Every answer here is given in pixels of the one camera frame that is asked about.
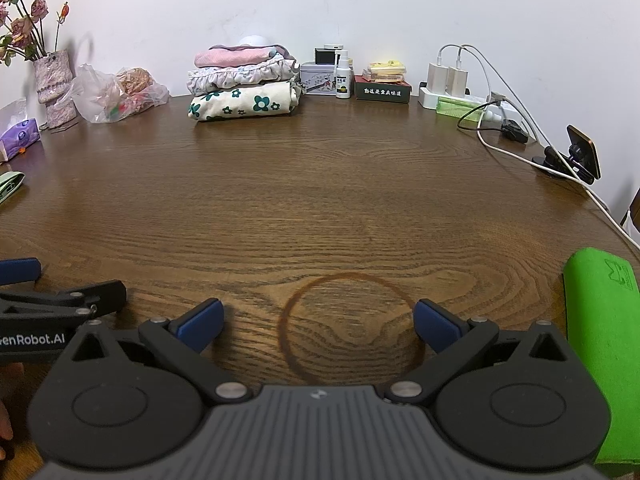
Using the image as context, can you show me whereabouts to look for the white charger plug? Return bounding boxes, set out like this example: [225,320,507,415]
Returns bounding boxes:
[446,65,469,97]
[427,62,448,96]

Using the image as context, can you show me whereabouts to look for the folded cream flower-print garment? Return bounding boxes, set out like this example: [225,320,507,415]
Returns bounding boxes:
[188,80,304,122]

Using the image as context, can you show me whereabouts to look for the folded ruffled floral garment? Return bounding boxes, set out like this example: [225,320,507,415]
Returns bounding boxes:
[187,57,301,95]

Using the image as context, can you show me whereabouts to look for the white charging cable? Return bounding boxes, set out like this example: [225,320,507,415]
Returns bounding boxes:
[437,44,640,253]

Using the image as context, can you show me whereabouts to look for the clear plastic bag of snacks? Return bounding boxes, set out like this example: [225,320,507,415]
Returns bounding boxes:
[69,63,170,124]

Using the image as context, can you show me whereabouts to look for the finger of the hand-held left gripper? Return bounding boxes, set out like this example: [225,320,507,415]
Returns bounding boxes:
[0,280,128,322]
[0,258,42,286]

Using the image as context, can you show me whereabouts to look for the pink textured vase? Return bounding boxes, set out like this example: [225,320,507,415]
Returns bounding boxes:
[32,49,79,129]

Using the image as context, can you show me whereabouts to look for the person's left hand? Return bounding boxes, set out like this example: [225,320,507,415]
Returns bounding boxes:
[0,400,14,461]

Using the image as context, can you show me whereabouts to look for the black phone holder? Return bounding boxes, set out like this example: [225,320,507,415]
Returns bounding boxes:
[531,124,601,184]

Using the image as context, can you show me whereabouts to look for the black adapter plug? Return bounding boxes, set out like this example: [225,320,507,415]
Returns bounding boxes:
[499,120,530,144]

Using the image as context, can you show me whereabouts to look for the white spray bottle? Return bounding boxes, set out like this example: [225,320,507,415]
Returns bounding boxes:
[335,50,354,100]

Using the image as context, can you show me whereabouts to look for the small silver device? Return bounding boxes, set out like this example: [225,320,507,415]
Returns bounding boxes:
[314,45,344,66]

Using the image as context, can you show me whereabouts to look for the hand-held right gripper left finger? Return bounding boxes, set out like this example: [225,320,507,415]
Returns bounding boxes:
[70,297,253,406]

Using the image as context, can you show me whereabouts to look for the pink and purple garment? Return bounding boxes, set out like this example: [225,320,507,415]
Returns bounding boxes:
[194,44,294,69]

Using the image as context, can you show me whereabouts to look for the purple tissue pack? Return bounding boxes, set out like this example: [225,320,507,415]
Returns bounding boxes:
[0,117,41,162]

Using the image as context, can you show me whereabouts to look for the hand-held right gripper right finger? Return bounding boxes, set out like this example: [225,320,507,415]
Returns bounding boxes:
[387,297,571,406]

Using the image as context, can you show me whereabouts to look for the black printed box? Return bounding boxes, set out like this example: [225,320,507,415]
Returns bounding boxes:
[354,75,412,105]

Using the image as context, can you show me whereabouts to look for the white power strip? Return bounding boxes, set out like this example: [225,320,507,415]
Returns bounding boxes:
[418,86,522,122]

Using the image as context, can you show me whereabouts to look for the green translucent case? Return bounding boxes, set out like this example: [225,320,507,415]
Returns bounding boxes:
[435,97,494,120]

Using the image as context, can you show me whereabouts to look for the dried pink flowers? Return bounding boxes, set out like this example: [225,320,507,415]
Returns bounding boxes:
[0,0,71,67]

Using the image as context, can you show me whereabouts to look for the green folded cloth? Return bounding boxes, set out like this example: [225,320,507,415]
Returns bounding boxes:
[0,171,26,205]

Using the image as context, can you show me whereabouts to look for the stack of yellow packets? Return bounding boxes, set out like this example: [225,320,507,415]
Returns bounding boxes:
[362,60,406,83]

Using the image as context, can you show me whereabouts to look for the bright green pouch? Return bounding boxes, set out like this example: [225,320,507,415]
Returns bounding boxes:
[563,247,640,464]

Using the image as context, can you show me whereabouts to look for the white printed tin box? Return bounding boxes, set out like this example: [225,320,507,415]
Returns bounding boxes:
[299,61,339,96]

